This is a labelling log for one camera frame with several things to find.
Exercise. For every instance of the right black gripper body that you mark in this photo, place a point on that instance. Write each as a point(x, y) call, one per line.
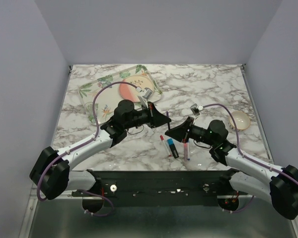
point(199, 133)

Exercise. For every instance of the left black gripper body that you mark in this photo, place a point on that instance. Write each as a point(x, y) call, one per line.
point(141, 118)

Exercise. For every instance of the pink pen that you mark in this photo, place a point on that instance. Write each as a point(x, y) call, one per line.
point(185, 151)

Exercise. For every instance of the black marker blue tip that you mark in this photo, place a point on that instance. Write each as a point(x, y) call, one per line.
point(172, 147)

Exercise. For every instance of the white pen red tip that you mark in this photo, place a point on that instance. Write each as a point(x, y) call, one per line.
point(165, 145)

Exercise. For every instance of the white pen blue tip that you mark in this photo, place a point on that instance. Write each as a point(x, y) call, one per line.
point(188, 155)

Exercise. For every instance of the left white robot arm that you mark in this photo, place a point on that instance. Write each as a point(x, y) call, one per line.
point(53, 172)

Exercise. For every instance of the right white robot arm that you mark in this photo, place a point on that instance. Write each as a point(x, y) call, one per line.
point(271, 183)

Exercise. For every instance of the pink cream plate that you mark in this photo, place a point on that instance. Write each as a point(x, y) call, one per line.
point(128, 92)

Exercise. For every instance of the leaf patterned tray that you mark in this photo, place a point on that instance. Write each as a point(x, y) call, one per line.
point(108, 100)

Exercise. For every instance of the small patterned bowl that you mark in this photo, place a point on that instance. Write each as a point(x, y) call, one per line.
point(242, 120)

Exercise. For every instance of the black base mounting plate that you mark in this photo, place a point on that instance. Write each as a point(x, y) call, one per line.
point(168, 188)

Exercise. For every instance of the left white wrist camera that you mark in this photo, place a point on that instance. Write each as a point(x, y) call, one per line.
point(143, 95)

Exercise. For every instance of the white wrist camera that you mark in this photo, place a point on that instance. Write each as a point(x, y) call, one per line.
point(143, 95)
point(196, 109)

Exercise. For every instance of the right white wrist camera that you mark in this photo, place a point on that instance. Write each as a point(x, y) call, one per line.
point(196, 109)

